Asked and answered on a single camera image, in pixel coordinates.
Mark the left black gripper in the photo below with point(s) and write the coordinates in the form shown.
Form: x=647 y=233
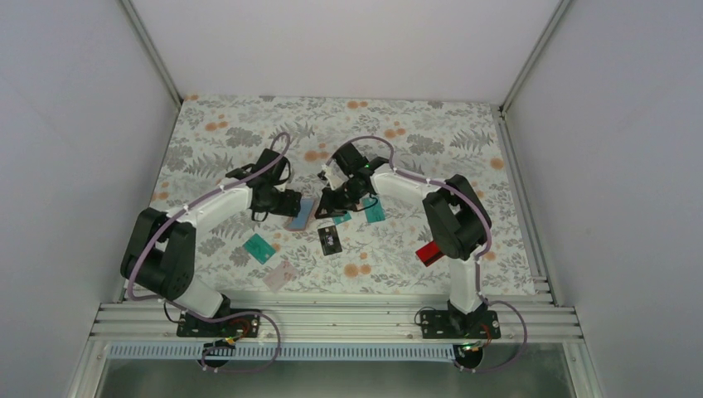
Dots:
x=289 y=206

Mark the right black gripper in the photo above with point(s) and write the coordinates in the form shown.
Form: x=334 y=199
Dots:
x=329 y=203

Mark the black VIP card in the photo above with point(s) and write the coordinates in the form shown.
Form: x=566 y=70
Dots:
x=329 y=240

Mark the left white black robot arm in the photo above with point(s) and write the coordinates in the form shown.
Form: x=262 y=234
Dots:
x=159 y=261

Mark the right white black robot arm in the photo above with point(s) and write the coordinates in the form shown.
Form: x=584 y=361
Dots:
x=460 y=227

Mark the teal card centre left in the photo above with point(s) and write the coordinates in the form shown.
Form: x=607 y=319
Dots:
x=341 y=219

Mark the teal card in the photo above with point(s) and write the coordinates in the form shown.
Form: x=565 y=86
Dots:
x=341 y=219
x=259 y=249
x=373 y=210

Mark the teal card centre right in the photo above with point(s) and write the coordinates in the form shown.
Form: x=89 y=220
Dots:
x=373 y=210

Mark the teal card lower left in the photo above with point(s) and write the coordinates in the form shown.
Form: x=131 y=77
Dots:
x=259 y=249

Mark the pale pink card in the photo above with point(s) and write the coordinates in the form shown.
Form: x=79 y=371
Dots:
x=278 y=277

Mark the red card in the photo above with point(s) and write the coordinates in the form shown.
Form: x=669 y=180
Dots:
x=429 y=254

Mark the floral patterned table mat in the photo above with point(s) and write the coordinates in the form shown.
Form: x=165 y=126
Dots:
x=218 y=133

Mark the aluminium rail frame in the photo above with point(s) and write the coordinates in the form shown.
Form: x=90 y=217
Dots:
x=345 y=318

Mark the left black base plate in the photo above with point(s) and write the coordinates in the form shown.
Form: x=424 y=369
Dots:
x=246 y=325

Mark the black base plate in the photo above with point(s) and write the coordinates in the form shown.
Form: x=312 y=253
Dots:
x=443 y=325
x=246 y=325

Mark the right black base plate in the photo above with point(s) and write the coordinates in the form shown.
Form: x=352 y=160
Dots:
x=443 y=325

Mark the grey slotted cable duct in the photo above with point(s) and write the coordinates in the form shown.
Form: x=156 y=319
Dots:
x=259 y=351

